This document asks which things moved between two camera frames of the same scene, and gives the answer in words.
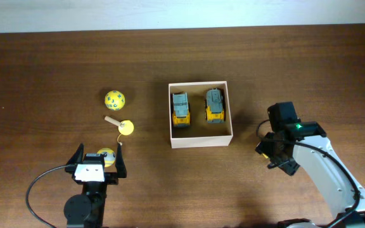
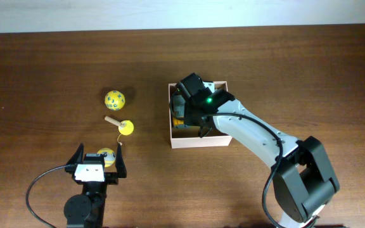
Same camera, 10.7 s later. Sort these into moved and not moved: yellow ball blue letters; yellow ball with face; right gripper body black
Moved: right gripper body black
Not moved: yellow ball with face; yellow ball blue letters
